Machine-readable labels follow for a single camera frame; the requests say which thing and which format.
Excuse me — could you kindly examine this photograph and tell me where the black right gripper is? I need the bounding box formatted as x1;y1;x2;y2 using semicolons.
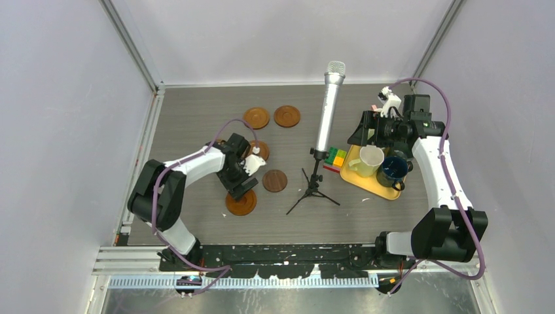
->
348;110;408;148

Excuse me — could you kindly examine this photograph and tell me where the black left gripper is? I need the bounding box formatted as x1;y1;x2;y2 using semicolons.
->
217;159;257;201

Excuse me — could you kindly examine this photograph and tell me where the brown wooden coaster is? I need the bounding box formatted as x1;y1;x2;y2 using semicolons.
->
274;105;301;128
225;190;257;216
243;140;270;161
243;107;270;130

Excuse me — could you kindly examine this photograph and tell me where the cream yellow mug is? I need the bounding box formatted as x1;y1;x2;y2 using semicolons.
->
348;145;385;177

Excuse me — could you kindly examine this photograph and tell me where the dark walnut wooden coaster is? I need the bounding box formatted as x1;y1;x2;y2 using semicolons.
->
262;169;288;193

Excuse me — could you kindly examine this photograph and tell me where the yellow tray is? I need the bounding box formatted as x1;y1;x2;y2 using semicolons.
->
340;145;402;201

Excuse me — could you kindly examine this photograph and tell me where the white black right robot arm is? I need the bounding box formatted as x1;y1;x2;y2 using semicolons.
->
348;91;488;269

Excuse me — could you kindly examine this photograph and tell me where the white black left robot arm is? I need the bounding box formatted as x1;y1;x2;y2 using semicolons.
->
127;133;266;271

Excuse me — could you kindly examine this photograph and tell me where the light green mug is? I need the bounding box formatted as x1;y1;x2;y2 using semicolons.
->
367;129;389;148

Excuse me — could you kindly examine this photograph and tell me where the dark green mug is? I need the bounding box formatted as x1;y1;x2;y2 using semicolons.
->
386;147;414;172

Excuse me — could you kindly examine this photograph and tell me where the dark blue mug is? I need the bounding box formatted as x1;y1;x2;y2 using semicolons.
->
376;156;413;192

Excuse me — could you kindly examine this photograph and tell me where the colourful toy brick block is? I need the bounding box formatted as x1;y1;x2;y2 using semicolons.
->
323;147;347;173

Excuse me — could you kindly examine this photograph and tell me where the black microphone tripod stand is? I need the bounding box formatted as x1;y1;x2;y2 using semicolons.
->
286;148;340;215

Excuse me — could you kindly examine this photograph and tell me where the silver microphone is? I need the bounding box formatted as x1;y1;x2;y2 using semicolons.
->
313;61;346;160

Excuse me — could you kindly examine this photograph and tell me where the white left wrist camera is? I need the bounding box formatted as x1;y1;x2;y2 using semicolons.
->
243;147;266;176

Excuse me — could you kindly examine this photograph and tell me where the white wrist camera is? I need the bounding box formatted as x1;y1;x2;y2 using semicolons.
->
243;147;266;176
378;86;401;118

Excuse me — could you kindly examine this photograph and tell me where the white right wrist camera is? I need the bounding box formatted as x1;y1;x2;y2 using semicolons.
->
378;86;401;118

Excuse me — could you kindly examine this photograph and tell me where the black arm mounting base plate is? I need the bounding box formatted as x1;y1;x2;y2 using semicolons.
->
158;243;418;279

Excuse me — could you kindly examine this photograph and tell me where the aluminium front rail frame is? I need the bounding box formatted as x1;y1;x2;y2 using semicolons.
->
92;242;488;290

